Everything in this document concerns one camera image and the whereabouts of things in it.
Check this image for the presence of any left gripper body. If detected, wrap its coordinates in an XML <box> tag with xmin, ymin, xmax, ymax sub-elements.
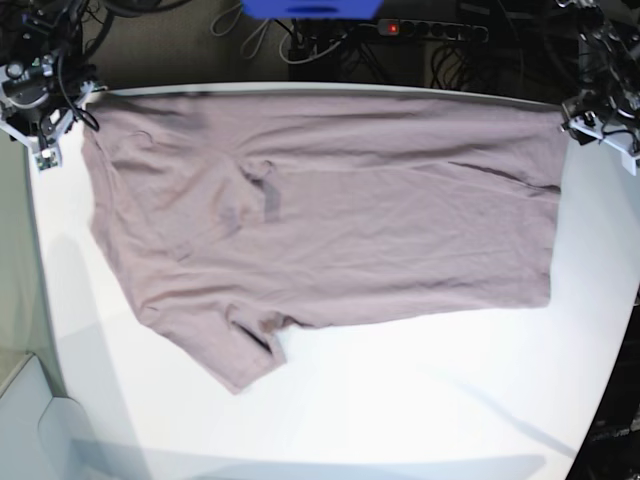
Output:
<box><xmin>561</xmin><ymin>92</ymin><xmax>639</xmax><ymax>153</ymax></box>

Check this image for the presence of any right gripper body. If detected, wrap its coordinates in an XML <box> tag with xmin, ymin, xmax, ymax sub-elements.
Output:
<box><xmin>1</xmin><ymin>82</ymin><xmax>106</xmax><ymax>155</ymax></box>

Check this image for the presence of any mauve t-shirt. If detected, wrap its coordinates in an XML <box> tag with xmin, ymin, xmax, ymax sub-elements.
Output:
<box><xmin>83</xmin><ymin>92</ymin><xmax>568</xmax><ymax>393</ymax></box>

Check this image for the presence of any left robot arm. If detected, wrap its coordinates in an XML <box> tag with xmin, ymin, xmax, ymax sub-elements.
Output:
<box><xmin>557</xmin><ymin>1</ymin><xmax>639</xmax><ymax>161</ymax></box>

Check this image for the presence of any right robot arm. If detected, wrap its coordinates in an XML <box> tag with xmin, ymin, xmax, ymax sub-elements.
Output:
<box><xmin>1</xmin><ymin>1</ymin><xmax>161</xmax><ymax>170</ymax></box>

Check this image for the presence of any black power strip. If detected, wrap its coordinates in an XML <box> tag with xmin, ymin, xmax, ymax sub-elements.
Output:
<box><xmin>376</xmin><ymin>19</ymin><xmax>489</xmax><ymax>44</ymax></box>

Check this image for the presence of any blue box at top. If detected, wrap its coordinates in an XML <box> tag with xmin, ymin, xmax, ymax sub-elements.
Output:
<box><xmin>241</xmin><ymin>0</ymin><xmax>383</xmax><ymax>20</ymax></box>

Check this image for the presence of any grey side table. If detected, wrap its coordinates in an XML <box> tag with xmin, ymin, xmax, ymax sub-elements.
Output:
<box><xmin>1</xmin><ymin>354</ymin><xmax>116</xmax><ymax>479</ymax></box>

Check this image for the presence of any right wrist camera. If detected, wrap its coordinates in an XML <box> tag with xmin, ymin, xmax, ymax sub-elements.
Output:
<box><xmin>33</xmin><ymin>146</ymin><xmax>62</xmax><ymax>172</ymax></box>

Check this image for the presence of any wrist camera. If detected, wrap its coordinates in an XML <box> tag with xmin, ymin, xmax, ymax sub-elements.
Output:
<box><xmin>620</xmin><ymin>151</ymin><xmax>640</xmax><ymax>177</ymax></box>
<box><xmin>33</xmin><ymin>146</ymin><xmax>62</xmax><ymax>172</ymax></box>

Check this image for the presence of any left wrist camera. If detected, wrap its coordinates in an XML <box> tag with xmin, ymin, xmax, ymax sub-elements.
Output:
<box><xmin>620</xmin><ymin>151</ymin><xmax>640</xmax><ymax>177</ymax></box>

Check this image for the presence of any white cable loop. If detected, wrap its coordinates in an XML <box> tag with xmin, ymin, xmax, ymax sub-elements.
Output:
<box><xmin>240</xmin><ymin>19</ymin><xmax>274</xmax><ymax>60</ymax></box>

